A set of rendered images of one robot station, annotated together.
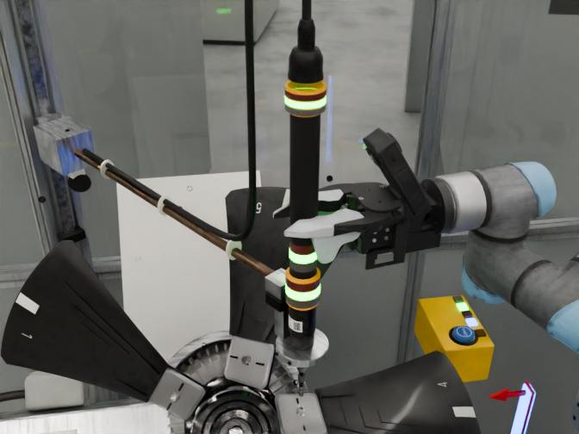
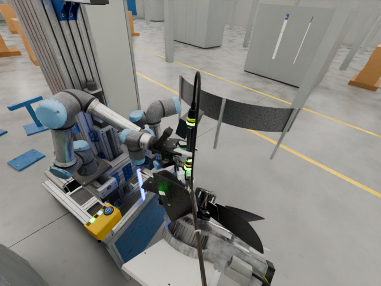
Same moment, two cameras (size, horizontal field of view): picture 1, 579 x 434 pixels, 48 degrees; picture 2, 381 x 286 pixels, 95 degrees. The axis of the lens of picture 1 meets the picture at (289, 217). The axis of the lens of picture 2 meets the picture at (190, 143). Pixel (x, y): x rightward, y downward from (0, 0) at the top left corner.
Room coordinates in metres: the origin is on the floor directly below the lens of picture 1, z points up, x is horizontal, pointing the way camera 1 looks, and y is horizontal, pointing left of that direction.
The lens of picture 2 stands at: (1.12, 0.30, 2.03)
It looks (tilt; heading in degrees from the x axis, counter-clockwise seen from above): 40 degrees down; 215
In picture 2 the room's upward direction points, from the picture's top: 4 degrees clockwise
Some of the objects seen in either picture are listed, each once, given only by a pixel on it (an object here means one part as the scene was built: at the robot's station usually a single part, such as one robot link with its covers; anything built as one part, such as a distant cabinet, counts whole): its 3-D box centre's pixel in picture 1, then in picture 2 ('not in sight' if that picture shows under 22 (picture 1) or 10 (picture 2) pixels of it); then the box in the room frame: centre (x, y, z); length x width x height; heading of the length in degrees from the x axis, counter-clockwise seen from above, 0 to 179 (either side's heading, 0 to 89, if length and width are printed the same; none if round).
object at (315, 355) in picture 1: (296, 317); (188, 175); (0.66, -0.01, 1.36); 0.09 x 0.07 x 0.10; 44
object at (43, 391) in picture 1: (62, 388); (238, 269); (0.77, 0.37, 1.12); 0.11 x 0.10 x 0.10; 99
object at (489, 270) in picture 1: (501, 263); (138, 151); (0.73, -0.29, 1.40); 0.11 x 0.08 x 0.11; 28
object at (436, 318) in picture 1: (451, 340); (104, 222); (1.00, -0.33, 1.02); 0.16 x 0.10 x 0.11; 9
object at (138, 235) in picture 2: not in sight; (154, 215); (0.61, -0.39, 0.45); 0.82 x 0.01 x 0.66; 9
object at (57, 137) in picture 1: (64, 144); not in sight; (1.10, 0.42, 1.41); 0.10 x 0.07 x 0.08; 44
